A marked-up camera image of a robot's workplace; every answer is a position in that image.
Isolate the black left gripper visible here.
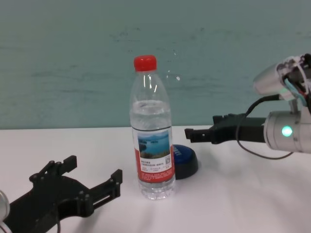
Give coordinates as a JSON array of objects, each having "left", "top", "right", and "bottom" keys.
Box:
[{"left": 3, "top": 155, "right": 123, "bottom": 233}]

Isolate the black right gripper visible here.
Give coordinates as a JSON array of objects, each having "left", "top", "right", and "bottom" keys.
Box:
[{"left": 184, "top": 113, "right": 267, "bottom": 144}]

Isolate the clear water bottle red cap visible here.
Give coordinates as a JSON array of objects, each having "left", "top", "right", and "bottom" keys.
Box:
[{"left": 130, "top": 55, "right": 176, "bottom": 201}]

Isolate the blue round lid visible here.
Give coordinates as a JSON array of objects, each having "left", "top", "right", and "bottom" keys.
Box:
[{"left": 173, "top": 144, "right": 199, "bottom": 180}]

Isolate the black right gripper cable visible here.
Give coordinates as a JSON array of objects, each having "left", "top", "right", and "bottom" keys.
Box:
[{"left": 235, "top": 94, "right": 295, "bottom": 160}]

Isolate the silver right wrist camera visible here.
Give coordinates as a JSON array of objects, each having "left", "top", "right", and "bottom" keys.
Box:
[{"left": 252, "top": 53, "right": 311, "bottom": 101}]

